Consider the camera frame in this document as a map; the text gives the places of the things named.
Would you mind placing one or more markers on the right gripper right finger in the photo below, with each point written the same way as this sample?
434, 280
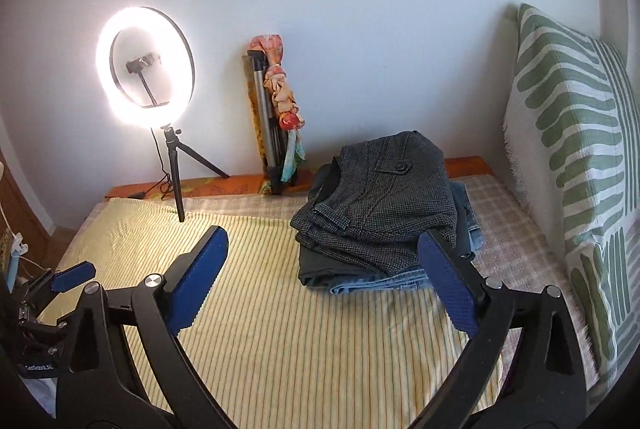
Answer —
521, 367

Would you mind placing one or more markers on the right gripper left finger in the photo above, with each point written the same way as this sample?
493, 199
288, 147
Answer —
99, 386

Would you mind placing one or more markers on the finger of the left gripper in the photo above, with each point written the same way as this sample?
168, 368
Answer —
74, 276

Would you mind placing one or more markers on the dark grey woven pants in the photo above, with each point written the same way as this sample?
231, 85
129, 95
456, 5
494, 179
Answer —
368, 207

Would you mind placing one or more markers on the white clip desk lamp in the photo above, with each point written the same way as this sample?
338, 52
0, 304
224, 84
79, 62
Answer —
17, 249

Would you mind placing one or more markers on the folded blue jeans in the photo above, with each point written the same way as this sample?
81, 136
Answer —
425, 258

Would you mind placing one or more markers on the yellow striped bed sheet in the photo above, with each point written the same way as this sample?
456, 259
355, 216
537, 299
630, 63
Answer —
274, 353

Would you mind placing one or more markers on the black phone holder gooseneck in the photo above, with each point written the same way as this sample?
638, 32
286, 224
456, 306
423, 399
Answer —
154, 83

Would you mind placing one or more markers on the green striped white pillow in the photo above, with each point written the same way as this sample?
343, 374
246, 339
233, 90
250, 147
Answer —
572, 135

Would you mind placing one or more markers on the folded silver tripod stand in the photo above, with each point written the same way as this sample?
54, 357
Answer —
271, 140

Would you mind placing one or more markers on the white ring light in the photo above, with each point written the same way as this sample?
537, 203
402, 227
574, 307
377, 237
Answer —
131, 33

